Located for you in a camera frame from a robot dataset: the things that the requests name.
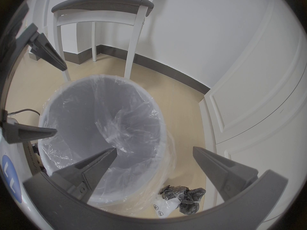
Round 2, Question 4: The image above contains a black plastic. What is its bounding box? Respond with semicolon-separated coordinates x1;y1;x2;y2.
158;185;207;215

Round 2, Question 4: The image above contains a clear plastic bag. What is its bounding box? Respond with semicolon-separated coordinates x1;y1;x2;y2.
38;74;177;215

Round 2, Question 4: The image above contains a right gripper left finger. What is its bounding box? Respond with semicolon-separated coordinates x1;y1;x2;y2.
51;148;118;203

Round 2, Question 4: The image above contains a black cable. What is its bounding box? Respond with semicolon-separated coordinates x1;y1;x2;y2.
7;108;42;117

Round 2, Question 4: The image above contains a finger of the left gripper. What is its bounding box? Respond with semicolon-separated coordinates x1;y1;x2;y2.
2;122;58;144
29;32;68;72

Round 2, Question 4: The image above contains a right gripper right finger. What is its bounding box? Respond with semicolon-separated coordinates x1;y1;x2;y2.
193;146;259;203

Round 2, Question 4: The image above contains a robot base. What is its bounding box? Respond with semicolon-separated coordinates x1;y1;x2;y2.
0;115;48;225

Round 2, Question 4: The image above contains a white wardrobe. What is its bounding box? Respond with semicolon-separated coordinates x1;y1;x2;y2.
199;0;307;222

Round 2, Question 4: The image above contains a white trash bin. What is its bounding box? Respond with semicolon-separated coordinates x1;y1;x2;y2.
38;74;167;204

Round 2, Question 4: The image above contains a grey padded white chair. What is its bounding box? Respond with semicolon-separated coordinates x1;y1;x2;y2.
51;0;165;82

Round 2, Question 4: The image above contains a clear printed wrapper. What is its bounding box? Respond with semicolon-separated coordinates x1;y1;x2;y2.
152;197;181;218

